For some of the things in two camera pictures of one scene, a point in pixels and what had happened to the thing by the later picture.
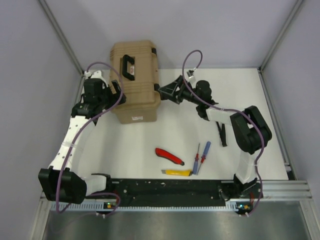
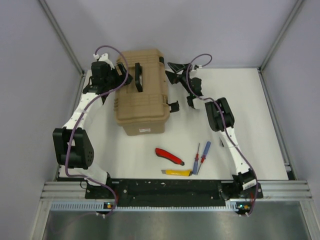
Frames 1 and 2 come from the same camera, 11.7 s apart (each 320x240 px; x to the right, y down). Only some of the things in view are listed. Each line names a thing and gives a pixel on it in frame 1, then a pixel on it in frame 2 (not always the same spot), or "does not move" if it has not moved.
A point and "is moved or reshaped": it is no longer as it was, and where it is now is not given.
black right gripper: [171, 91] → [174, 78]
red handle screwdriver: [196, 162] does not move
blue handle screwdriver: [203, 157] does not move
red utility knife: [165, 154] does not move
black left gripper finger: [122, 99] → [129, 80]
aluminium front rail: [290, 190] does not move
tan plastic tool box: [137, 62] is moved or reshaped
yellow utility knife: [187, 173] does not move
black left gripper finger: [116, 86] → [123, 70]
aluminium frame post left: [62, 35] does not move
